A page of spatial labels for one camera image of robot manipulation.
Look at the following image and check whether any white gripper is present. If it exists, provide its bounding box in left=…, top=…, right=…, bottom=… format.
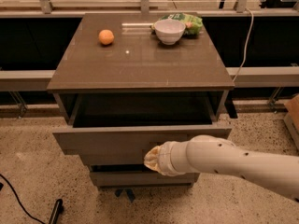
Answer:
left=144, top=141, right=191, bottom=176

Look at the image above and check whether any grey top drawer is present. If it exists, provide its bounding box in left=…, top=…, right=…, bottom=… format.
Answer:
left=53, top=92, right=232, bottom=166

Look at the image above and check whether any grey drawer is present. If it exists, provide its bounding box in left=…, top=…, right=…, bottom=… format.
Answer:
left=53, top=92, right=232, bottom=166
left=90, top=164, right=199, bottom=189

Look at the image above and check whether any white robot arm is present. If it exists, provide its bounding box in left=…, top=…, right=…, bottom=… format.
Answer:
left=144, top=135, right=299, bottom=202

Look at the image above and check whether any grey middle drawer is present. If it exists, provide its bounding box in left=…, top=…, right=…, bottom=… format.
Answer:
left=90, top=164, right=199, bottom=189

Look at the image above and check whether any grey drawer cabinet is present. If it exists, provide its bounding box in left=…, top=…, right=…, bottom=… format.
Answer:
left=46, top=12, right=235, bottom=191

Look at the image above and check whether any blue tape cross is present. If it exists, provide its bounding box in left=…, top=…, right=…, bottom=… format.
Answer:
left=115, top=189, right=135, bottom=203

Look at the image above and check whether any black cylindrical object on floor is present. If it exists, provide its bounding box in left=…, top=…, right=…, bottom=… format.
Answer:
left=49, top=199, right=64, bottom=224

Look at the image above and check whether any white bowl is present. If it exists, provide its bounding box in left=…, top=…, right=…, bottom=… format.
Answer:
left=154, top=19, right=186, bottom=45

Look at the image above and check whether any orange fruit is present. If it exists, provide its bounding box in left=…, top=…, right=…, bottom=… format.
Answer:
left=98, top=30, right=114, bottom=46

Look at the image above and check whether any green snack bag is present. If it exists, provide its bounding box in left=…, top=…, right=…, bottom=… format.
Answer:
left=151, top=13, right=203, bottom=35

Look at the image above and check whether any cardboard box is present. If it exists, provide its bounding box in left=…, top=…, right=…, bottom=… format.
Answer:
left=284, top=94, right=299, bottom=149

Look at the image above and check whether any black floor cable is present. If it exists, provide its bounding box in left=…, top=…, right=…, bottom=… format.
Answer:
left=0, top=173, right=47, bottom=224

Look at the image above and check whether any metal railing frame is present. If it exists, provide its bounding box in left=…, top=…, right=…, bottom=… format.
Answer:
left=0, top=0, right=299, bottom=91

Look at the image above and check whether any white cable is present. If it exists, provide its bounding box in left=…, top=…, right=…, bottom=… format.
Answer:
left=232, top=8, right=255, bottom=82

